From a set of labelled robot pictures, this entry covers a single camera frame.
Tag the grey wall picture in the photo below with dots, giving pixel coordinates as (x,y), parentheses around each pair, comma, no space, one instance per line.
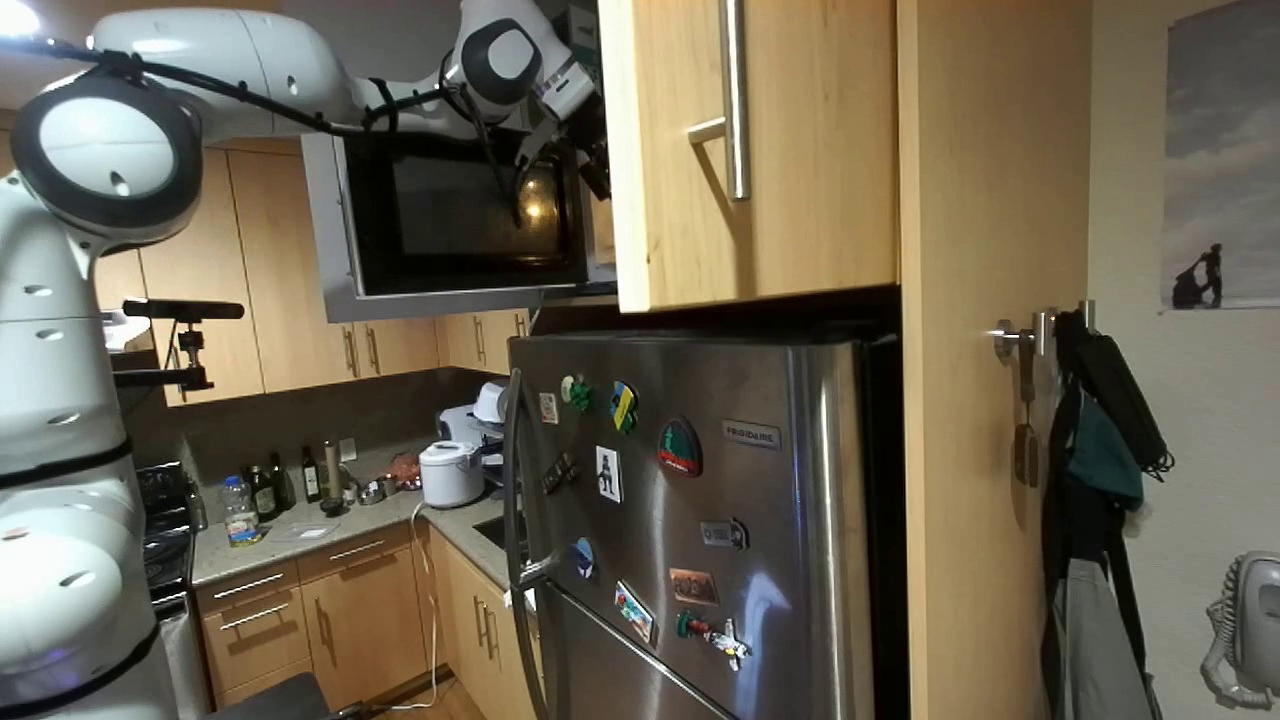
(1224,144)

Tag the grey hanging garment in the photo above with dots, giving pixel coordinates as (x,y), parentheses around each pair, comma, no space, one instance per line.
(1100,653)

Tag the small dark bottle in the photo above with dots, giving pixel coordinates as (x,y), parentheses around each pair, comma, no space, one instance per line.
(310,479)

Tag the green white box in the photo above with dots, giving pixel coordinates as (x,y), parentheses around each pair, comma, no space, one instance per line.
(590,32)

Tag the wooden upper kitchen cabinets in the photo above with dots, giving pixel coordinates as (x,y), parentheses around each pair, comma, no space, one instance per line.
(265,267)

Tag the yellow blue magnet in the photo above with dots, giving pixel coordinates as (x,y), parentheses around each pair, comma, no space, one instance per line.
(626,406)

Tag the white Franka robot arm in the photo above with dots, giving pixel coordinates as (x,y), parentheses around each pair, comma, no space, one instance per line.
(240,54)

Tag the dark glass bottle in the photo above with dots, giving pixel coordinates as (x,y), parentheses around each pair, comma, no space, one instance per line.
(260,492)
(283,481)

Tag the photo magnet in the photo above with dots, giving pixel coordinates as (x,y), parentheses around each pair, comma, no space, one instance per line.
(632,612)

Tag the ceiling light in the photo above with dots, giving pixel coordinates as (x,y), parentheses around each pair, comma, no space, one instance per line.
(13,16)

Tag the wooden lower kitchen cabinets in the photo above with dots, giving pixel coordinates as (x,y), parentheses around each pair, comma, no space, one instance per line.
(362,612)

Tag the black stove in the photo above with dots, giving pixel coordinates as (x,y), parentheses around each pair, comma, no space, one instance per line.
(176,521)

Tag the wooden kitchen cabinets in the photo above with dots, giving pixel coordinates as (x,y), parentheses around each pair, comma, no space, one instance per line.
(265,267)
(362,612)

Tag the stainless steel fridge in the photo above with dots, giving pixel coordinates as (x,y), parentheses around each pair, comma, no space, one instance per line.
(773,534)

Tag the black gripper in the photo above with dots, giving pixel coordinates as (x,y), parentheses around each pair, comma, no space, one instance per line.
(585,163)

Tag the dark small magnet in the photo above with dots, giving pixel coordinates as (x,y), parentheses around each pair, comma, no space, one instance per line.
(561,472)

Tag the red orange magnet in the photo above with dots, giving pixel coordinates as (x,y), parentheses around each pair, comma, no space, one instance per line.
(694,584)

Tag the black hanging jacket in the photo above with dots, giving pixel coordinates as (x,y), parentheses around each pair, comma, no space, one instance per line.
(1112,384)

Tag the white square magnet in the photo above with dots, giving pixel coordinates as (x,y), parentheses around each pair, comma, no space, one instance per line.
(548,409)

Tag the white kettle on counter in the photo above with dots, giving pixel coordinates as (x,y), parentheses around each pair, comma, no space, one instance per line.
(449,479)

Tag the white card magnet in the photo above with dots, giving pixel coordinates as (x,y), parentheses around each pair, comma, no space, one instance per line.
(611,472)

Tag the wooden cabinet door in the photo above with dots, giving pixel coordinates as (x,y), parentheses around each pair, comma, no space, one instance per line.
(801,163)

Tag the black microwave oven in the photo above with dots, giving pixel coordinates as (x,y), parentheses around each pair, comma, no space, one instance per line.
(441,227)

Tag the black camera on stand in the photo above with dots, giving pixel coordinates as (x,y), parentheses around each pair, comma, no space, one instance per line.
(190,346)

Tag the red green triangle magnet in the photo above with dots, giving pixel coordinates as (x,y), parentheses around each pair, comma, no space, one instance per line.
(678,449)

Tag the clear bottle blue label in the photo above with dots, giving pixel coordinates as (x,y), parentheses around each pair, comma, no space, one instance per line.
(240,514)

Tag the tall grey bottle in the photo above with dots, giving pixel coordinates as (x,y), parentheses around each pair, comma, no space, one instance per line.
(335,481)

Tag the teal hanging garment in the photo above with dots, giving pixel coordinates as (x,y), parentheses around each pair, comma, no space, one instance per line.
(1105,452)

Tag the white wall phone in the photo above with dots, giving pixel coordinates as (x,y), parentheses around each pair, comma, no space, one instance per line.
(1252,626)

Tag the green round magnet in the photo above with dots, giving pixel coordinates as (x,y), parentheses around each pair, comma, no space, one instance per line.
(577,393)

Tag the white figure magnet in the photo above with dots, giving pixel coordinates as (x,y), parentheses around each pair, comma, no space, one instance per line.
(735,645)

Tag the red countertop item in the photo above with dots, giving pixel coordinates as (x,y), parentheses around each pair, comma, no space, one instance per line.
(401,472)

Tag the white kitchen appliance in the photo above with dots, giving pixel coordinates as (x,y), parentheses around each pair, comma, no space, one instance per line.
(483,413)

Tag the dark oblong magnet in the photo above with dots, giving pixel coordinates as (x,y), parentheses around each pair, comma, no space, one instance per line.
(727,534)

